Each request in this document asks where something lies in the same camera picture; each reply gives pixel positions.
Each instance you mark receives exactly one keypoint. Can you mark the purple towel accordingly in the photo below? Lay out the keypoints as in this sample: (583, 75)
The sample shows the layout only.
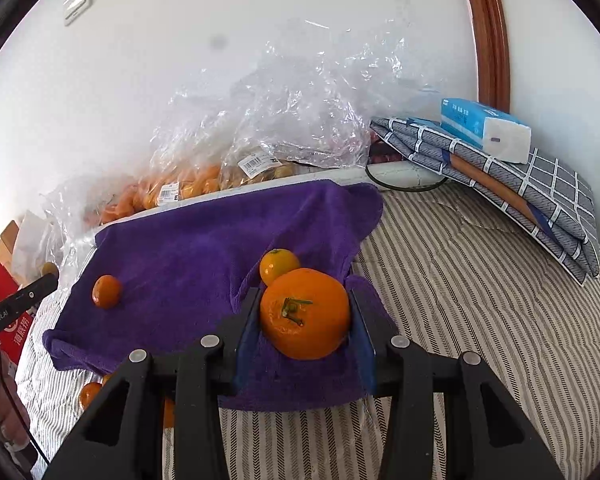
(180, 260)

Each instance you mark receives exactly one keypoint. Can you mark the small orange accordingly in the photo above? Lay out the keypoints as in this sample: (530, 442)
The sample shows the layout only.
(278, 265)

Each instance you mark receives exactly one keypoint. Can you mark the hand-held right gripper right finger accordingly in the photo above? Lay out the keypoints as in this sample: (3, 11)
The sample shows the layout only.
(361, 342)

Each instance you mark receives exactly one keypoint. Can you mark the clear bag of oranges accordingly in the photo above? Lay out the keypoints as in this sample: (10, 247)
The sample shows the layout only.
(190, 182)

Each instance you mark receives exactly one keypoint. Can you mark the tiny orange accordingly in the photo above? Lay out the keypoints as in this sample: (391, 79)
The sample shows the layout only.
(50, 270)

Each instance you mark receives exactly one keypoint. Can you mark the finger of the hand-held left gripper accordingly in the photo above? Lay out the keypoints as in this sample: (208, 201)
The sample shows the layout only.
(35, 292)

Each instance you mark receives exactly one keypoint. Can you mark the person's left hand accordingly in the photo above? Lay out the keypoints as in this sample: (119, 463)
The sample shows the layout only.
(10, 410)

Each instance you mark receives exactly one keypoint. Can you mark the red paper bag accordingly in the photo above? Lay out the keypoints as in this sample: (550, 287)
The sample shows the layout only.
(2, 280)

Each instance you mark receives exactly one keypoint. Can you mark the crumpled clear plastic wrap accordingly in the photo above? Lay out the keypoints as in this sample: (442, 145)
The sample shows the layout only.
(67, 220)

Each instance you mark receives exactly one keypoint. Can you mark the brown wooden door frame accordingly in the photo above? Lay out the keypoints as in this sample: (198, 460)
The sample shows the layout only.
(490, 35)

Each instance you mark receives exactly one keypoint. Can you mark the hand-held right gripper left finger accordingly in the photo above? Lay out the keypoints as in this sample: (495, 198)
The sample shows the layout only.
(247, 355)

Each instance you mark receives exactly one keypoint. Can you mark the large orange with stem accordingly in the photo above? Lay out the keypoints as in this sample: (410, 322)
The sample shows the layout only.
(305, 312)

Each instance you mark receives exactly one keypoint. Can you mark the white plastic bag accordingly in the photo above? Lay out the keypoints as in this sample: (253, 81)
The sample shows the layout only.
(30, 235)

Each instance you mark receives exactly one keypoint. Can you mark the striped bed cover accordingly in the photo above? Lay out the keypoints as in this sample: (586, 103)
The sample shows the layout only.
(455, 335)

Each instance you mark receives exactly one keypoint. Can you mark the large clear plastic bag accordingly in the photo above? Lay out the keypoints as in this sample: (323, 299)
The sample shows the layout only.
(305, 110)

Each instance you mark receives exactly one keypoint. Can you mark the folded grey checked cloth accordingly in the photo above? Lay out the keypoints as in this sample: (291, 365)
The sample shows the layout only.
(545, 195)

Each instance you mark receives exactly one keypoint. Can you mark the blue white tissue pack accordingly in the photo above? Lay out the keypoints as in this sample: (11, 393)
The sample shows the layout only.
(480, 125)

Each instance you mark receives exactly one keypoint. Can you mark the white wall switch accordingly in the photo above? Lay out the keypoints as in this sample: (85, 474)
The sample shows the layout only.
(77, 4)

